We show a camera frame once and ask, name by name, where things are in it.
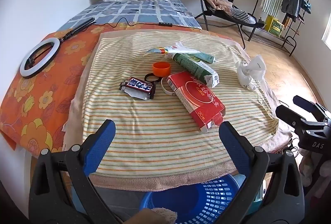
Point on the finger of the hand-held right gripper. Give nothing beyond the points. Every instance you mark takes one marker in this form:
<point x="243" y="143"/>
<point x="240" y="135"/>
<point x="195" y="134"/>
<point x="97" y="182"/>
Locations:
<point x="287" y="112"/>
<point x="301" y="101"/>

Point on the teal toothpaste tube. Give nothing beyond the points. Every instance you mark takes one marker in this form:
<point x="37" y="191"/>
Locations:
<point x="206" y="58"/>

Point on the white tissue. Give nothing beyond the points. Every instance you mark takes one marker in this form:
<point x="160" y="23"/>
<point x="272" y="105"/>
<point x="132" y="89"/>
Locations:
<point x="248" y="71"/>

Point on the yellow striped towel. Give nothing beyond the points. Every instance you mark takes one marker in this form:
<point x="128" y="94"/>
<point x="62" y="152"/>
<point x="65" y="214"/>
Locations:
<point x="155" y="136"/>

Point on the black clothes rack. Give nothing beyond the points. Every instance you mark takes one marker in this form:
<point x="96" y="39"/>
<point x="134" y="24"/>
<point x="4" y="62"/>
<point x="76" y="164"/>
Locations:
<point x="291" y="44"/>

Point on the white tube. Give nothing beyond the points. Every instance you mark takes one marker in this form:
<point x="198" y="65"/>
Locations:
<point x="178" y="48"/>

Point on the candy bar wrapper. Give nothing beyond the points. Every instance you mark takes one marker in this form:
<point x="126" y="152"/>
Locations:
<point x="139" y="85"/>

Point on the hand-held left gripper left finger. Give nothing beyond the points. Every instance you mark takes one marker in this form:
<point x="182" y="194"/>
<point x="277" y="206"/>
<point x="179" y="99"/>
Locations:
<point x="103" y="143"/>

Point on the blue checked bedsheet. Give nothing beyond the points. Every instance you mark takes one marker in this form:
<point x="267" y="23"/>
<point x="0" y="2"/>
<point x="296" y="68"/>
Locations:
<point x="139" y="11"/>

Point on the blue plastic basket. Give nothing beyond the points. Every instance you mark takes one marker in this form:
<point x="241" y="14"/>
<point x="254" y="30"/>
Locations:
<point x="206" y="200"/>

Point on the green drink carton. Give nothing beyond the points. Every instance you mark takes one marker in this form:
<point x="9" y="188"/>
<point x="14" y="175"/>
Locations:
<point x="194" y="66"/>

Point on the striped towel on bed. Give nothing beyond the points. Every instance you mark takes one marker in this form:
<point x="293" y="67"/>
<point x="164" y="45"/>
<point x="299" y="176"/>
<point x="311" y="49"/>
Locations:
<point x="155" y="183"/>

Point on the red cardboard box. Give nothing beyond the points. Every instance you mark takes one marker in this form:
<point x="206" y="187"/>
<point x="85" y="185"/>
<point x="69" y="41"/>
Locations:
<point x="196" y="97"/>

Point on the dark grey jacket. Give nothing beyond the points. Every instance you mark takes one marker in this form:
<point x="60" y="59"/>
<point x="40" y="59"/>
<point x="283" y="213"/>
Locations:
<point x="291" y="1"/>

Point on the teal hanging garment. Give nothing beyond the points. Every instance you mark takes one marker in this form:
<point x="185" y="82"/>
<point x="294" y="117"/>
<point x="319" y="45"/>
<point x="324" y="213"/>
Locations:
<point x="306" y="6"/>

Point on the window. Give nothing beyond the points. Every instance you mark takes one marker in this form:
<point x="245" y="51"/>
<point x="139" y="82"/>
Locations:
<point x="328" y="32"/>

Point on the dark striped garment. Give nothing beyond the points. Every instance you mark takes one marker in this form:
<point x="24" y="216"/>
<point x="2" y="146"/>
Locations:
<point x="241" y="17"/>

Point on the beige fuzzy cloth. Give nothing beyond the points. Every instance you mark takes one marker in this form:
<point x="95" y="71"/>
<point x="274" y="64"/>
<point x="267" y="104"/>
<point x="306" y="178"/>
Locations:
<point x="160" y="216"/>

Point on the yellow plastic crate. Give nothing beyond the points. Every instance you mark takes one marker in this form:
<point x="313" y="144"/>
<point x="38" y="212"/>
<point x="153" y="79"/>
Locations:
<point x="274" y="26"/>

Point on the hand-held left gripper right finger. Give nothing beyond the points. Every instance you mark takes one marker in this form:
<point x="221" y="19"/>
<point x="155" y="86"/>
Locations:
<point x="232" y="143"/>

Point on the white rubber wristband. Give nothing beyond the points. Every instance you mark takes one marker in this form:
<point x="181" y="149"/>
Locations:
<point x="163" y="88"/>

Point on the orange plastic cap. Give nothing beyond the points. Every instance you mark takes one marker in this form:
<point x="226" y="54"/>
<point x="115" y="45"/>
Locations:
<point x="161" y="70"/>

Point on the orange floral bedsheet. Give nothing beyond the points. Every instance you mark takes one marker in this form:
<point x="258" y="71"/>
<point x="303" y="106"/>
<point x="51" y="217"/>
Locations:
<point x="51" y="99"/>

